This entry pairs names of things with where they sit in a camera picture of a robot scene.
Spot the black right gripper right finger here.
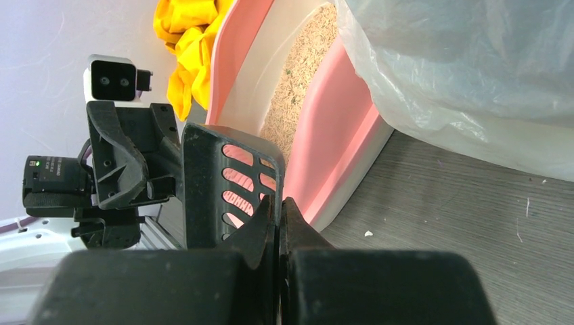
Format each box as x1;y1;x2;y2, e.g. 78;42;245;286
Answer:
280;198;495;324

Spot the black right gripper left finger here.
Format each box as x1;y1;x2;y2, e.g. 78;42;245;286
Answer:
28;196;276;324

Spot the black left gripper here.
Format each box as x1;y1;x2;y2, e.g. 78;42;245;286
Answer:
86;101;181;210

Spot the black litter scoop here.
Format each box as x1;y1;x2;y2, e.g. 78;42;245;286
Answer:
178;123;285;249

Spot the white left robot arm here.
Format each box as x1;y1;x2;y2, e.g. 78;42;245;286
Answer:
22;101;181;249

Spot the pink litter box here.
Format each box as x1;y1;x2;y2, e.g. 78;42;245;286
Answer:
206;1;393;231

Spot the beige cat litter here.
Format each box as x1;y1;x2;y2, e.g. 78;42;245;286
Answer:
260;3;338;163

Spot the yellow cloth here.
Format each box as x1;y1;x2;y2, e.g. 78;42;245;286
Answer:
153;0;234;121

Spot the white plastic bin liner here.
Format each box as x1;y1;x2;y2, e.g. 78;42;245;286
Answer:
335;1;573;181

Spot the aluminium rail frame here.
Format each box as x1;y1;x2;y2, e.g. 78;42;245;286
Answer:
135;204;183;251

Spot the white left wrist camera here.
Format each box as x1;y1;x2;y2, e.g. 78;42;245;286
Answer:
83;54;153;107

